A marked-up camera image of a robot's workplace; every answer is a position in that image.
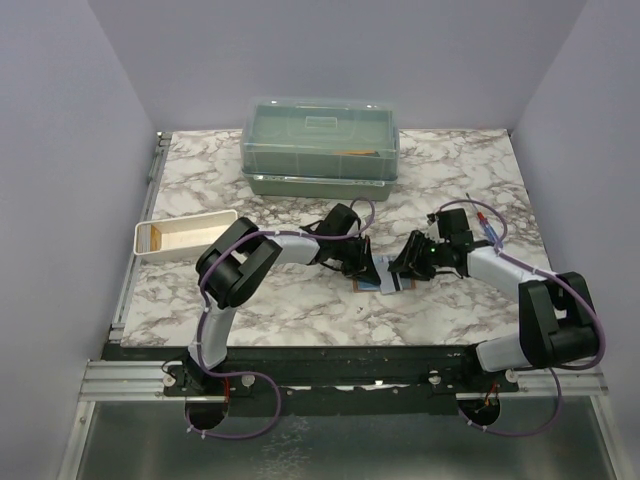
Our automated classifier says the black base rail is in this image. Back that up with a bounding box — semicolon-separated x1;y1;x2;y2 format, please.
98;344;528;421

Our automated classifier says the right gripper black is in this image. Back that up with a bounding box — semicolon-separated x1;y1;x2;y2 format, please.
389;230;451;282

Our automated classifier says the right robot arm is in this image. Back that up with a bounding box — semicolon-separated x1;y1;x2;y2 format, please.
388;208;605;392

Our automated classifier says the red blue screwdriver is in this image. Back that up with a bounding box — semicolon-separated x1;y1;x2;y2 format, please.
472;203;503;249

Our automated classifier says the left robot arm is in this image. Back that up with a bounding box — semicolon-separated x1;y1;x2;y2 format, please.
187;203;380;395

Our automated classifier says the grey striped credit card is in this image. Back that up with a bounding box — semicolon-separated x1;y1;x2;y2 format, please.
380;271;407;295

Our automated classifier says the stack of cards in tray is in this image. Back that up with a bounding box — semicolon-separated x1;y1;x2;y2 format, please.
136;224;162;254

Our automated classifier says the brown leather card holder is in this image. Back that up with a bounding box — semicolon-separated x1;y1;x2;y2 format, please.
353;255;416;295

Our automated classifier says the green clear-lid storage box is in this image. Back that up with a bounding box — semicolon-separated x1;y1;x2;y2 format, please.
240;98;400;201

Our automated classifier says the white rectangular tray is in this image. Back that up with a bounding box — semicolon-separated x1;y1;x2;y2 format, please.
133;210;238;263

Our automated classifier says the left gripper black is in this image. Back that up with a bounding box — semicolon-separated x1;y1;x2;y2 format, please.
331;236;380;285

